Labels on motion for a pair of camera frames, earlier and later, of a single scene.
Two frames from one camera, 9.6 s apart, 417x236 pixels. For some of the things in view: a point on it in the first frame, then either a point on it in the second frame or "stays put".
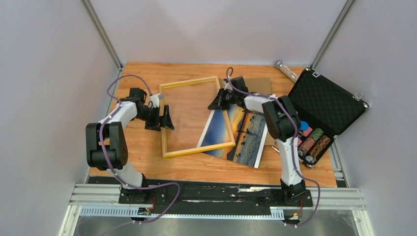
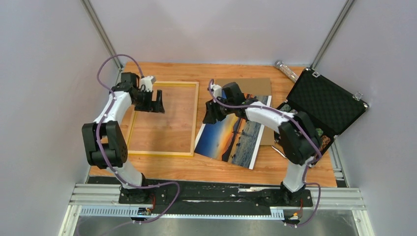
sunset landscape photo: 249,128 stays put
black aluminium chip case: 324,109 stays put
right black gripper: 218,103 → 212,113
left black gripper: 165,121 → 156,106
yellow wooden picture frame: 198,150 → 195,83
